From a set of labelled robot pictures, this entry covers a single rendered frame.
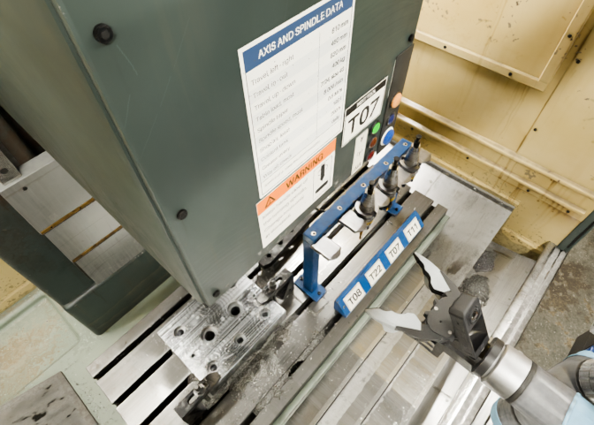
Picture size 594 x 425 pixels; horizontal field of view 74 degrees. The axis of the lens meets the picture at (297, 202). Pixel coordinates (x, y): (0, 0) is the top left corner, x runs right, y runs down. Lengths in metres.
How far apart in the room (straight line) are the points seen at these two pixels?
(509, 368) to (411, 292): 0.86
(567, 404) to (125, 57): 0.70
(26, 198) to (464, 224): 1.44
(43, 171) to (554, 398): 1.09
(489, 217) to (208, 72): 1.47
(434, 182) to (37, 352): 1.68
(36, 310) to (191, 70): 1.69
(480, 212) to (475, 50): 0.62
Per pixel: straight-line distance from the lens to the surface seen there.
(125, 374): 1.33
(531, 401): 0.73
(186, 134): 0.35
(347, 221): 1.06
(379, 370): 1.39
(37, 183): 1.12
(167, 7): 0.30
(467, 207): 1.70
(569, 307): 2.68
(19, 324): 1.95
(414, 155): 1.18
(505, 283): 1.77
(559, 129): 1.46
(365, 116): 0.60
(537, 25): 1.34
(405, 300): 1.51
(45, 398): 1.69
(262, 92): 0.39
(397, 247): 1.37
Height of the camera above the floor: 2.09
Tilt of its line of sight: 53 degrees down
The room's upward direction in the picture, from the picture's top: 2 degrees counter-clockwise
